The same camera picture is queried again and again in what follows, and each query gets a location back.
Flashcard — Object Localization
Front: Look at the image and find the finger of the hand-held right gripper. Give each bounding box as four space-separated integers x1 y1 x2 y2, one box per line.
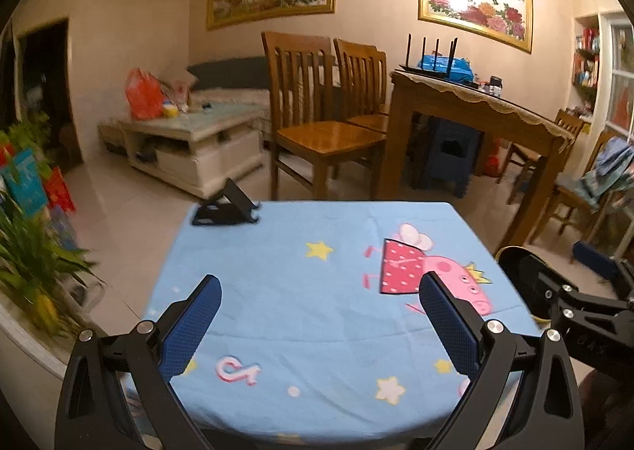
526 256 582 321
573 241 622 280

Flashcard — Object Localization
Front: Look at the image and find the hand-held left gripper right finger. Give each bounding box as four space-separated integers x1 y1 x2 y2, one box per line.
418 270 588 450

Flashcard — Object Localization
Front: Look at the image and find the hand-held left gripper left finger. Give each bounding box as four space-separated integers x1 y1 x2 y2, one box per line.
54 274 223 450

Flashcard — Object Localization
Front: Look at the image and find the black gold-rimmed trash bin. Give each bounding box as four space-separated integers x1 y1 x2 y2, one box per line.
495 246 563 324

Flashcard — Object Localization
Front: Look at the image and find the wooden chair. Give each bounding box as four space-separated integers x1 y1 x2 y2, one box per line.
498 108 588 205
333 37 393 136
527 129 634 265
261 30 388 203

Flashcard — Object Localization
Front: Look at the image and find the dark seat cushion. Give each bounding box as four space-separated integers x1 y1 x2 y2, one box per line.
557 171 602 195

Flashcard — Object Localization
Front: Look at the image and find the pile of clothes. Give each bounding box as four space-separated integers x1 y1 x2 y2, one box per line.
579 135 634 213

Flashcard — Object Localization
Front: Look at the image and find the blue cartoon printed cloth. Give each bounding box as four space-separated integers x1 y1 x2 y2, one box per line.
121 201 543 446

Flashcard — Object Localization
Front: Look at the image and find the red plastic bag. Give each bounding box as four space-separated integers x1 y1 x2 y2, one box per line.
484 140 506 178

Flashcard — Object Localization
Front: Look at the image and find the black phone stand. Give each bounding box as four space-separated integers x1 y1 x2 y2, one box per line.
192 177 262 227

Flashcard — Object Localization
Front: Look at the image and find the red paper decoration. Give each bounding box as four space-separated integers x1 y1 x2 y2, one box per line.
611 86 634 131

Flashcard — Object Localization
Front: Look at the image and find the blue plastic stool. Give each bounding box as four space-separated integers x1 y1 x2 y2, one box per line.
413 115 483 198

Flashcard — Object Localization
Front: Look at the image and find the white coffee table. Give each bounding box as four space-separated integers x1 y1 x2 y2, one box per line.
98 100 271 200

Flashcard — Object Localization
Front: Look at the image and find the white planter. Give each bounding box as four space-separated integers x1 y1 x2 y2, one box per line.
0 299 75 381

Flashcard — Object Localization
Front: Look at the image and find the green potted plant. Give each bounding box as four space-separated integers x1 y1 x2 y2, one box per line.
0 115 105 339

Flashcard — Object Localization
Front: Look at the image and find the white framed glass door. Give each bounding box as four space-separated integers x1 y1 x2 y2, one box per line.
597 10 634 253

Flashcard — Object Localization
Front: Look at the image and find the red gift bag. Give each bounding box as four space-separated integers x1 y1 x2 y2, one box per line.
44 167 77 214

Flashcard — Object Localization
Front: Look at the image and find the wooden dining table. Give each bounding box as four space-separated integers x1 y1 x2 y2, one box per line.
376 69 578 253

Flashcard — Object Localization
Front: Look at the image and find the cream lace table cover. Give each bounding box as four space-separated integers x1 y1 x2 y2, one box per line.
390 69 576 144

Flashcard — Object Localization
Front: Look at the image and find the blue gift bag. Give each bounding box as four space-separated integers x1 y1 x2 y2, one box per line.
0 150 50 220

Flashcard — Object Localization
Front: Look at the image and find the blue plastic bag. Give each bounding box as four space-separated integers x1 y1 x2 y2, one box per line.
418 54 479 84

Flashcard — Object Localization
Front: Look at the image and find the white plastic bag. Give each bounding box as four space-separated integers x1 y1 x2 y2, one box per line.
163 80 195 113

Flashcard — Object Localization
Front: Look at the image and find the orange plastic bag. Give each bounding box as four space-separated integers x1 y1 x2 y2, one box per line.
125 67 166 121

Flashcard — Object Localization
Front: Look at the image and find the black router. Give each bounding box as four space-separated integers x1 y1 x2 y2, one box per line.
396 33 459 81

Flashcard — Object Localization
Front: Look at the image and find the grey sofa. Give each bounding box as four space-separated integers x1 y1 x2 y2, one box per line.
185 56 342 134

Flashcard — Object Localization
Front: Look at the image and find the framed flower painting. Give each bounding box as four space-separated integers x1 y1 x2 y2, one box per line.
417 0 535 55

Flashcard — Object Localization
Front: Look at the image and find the dark wooden door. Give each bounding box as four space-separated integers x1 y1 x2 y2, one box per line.
14 18 84 170

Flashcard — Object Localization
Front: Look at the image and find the wall shelf with goods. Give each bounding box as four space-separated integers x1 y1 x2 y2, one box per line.
573 16 602 99

